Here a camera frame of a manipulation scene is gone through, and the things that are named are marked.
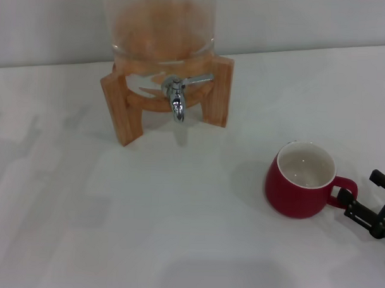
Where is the clear glass dispenser jar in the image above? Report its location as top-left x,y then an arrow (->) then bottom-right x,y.
97,0 -> 217,98

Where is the red cup with white inside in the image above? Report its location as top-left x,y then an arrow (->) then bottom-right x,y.
263,139 -> 360,222

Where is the chrome faucet tap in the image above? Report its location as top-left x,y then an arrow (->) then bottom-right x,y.
160,71 -> 214,124

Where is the wooden dispenser stand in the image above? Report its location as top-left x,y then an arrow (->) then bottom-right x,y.
97,51 -> 236,152

